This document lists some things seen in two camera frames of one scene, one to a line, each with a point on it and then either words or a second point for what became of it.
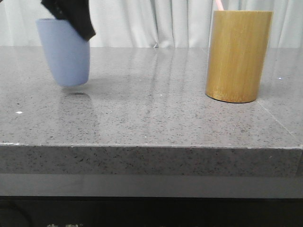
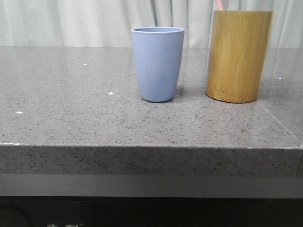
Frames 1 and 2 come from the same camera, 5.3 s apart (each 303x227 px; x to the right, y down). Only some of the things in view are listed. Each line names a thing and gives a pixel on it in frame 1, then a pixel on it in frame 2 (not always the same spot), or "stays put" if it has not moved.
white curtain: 149,23 stays put
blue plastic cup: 67,52 -> 159,52
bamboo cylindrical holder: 238,45 stays put
